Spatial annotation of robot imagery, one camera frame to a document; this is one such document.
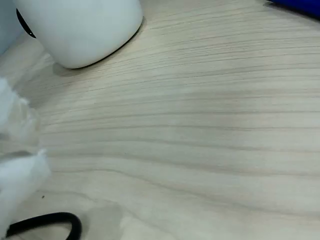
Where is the blue pen gold clip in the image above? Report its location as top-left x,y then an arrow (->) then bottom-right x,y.
264,0 -> 320,19

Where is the black camera cable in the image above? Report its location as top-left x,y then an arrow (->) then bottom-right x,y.
4,211 -> 83,240

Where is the white mug black handle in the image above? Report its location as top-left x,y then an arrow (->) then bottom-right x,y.
13,0 -> 145,70

